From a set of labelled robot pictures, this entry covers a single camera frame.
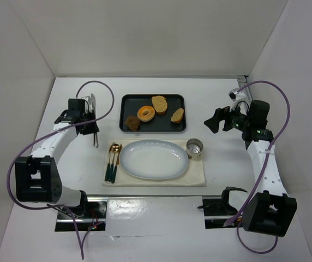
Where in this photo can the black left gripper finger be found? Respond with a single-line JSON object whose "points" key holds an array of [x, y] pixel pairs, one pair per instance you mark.
{"points": [[92, 118], [86, 129]]}

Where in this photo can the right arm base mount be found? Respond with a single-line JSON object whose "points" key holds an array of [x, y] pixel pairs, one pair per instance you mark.
{"points": [[215, 211]]}

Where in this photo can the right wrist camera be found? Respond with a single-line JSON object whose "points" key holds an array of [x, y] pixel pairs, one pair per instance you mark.
{"points": [[237, 97]]}

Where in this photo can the black baking tray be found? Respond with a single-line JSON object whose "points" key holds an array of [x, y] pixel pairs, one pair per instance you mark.
{"points": [[131, 103]]}

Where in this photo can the large bread slice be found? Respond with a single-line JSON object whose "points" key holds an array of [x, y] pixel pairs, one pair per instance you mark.
{"points": [[160, 104]]}

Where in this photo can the light blue oval plate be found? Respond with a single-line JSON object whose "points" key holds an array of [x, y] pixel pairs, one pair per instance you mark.
{"points": [[153, 160]]}

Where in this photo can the stainless steel cup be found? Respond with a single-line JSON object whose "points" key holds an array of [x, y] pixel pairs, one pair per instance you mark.
{"points": [[194, 148]]}

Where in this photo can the gold knife green handle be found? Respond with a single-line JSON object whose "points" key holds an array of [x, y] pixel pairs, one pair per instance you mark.
{"points": [[116, 162]]}

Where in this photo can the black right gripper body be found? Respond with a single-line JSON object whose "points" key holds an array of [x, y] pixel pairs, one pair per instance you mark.
{"points": [[226, 119]]}

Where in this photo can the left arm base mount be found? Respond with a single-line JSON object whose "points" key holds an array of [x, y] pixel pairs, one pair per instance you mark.
{"points": [[93, 216]]}

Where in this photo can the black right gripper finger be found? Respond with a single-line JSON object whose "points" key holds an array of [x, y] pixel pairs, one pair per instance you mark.
{"points": [[227, 124], [213, 122]]}

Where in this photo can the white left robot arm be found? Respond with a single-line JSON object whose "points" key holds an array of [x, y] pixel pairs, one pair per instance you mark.
{"points": [[37, 176]]}

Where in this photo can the orange bagel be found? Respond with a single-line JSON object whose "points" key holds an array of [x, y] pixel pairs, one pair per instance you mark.
{"points": [[146, 113]]}

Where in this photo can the gold fork green handle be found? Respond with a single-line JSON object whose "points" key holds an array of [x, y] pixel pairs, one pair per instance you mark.
{"points": [[109, 162]]}

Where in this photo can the small bread slice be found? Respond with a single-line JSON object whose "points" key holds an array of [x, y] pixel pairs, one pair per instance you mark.
{"points": [[177, 115]]}

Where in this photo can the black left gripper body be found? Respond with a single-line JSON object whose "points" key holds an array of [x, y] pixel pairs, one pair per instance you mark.
{"points": [[89, 126]]}

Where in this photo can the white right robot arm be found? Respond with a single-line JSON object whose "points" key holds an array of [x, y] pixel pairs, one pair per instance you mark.
{"points": [[267, 209]]}

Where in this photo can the brown chocolate croissant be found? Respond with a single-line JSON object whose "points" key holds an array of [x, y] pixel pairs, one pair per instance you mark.
{"points": [[133, 123]]}

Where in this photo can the gold spoon green handle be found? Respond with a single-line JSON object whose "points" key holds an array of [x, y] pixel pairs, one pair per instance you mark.
{"points": [[115, 151]]}

